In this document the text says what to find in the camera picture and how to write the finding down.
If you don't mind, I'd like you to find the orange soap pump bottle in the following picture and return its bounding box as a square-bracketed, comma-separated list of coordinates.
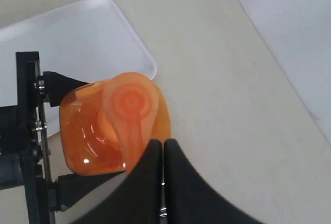
[59, 72, 172, 176]

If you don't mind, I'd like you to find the white rectangular plastic tray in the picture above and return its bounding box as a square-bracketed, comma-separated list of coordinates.
[1, 0, 157, 135]

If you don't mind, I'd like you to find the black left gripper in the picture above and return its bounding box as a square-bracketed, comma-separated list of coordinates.
[1, 51, 123, 223]

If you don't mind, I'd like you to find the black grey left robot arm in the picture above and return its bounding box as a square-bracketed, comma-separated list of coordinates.
[1, 51, 119, 223]

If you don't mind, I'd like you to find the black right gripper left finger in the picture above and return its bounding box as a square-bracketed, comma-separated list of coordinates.
[74, 139, 163, 223]

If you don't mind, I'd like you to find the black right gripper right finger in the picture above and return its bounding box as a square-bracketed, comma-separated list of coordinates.
[164, 139, 260, 224]

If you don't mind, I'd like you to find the white board at table edge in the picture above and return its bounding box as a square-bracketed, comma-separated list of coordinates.
[238, 0, 330, 139]

